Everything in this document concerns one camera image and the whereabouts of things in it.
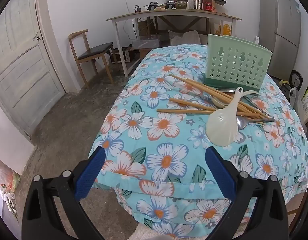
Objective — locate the wooden chair with black seat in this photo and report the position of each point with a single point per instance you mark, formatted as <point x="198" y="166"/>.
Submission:
<point x="95" y="50"/>

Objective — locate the glass jar with green contents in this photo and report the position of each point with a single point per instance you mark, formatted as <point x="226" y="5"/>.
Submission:
<point x="181" y="4"/>

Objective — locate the white plastic board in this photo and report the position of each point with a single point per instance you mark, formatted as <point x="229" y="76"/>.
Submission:
<point x="257" y="40"/>

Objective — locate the green perforated utensil holder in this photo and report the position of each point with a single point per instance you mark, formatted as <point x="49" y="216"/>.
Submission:
<point x="234" y="65"/>

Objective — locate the floral turquoise blanket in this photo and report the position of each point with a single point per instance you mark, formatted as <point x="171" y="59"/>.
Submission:
<point x="169" y="140"/>

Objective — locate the black electronic device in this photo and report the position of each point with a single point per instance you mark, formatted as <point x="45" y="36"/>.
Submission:
<point x="152" y="6"/>

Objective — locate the metal spoon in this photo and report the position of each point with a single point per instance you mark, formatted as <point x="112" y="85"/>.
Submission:
<point x="225" y="90"/>
<point x="241" y="123"/>

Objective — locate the white plastic rice paddle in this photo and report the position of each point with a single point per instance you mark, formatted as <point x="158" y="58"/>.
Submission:
<point x="222" y="127"/>

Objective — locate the cardboard box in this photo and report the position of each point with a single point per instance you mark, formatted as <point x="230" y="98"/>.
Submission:
<point x="145" y="27"/>

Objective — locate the clear plastic storage bin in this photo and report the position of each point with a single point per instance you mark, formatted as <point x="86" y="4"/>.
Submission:
<point x="146" y="42"/>

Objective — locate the white-legged wooden desk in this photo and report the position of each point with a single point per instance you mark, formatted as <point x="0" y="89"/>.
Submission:
<point x="169" y="12"/>

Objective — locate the yellow plastic bag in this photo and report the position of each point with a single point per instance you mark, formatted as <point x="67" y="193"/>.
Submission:
<point x="225" y="29"/>

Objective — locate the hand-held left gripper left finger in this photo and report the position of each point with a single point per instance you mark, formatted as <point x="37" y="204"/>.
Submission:
<point x="90" y="175"/>

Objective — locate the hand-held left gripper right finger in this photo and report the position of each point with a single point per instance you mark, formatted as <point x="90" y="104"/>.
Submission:
<point x="219" y="172"/>

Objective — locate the white woven sack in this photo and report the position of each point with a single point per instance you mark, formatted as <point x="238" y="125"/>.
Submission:
<point x="184" y="38"/>

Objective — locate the black rice cooker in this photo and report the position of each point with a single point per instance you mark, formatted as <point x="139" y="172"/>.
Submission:
<point x="295" y="78"/>

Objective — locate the striped box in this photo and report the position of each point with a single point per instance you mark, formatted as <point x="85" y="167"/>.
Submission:
<point x="197" y="4"/>

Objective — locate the clear bag of greens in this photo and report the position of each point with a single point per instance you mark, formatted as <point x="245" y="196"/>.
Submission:
<point x="295" y="101"/>

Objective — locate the floral printed bag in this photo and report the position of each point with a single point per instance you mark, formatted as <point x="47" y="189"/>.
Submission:
<point x="6" y="185"/>

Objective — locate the red oil bottle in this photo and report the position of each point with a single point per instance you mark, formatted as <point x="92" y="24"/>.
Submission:
<point x="208" y="3"/>

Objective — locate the silver refrigerator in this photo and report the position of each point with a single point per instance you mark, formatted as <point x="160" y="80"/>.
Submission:
<point x="281" y="17"/>

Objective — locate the pile of wooden chopsticks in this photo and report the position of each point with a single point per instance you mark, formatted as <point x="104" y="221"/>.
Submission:
<point x="181" y="111"/>

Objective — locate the white panelled door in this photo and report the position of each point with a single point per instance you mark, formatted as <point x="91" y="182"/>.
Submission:
<point x="21" y="67"/>

